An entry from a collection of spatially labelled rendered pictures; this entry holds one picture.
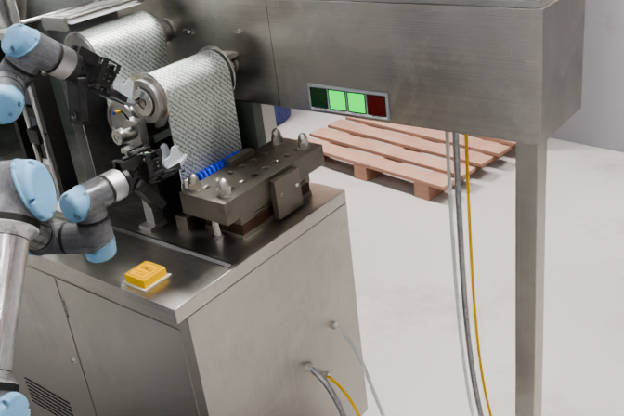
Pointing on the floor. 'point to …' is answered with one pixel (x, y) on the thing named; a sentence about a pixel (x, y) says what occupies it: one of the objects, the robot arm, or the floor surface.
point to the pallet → (405, 152)
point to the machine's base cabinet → (201, 342)
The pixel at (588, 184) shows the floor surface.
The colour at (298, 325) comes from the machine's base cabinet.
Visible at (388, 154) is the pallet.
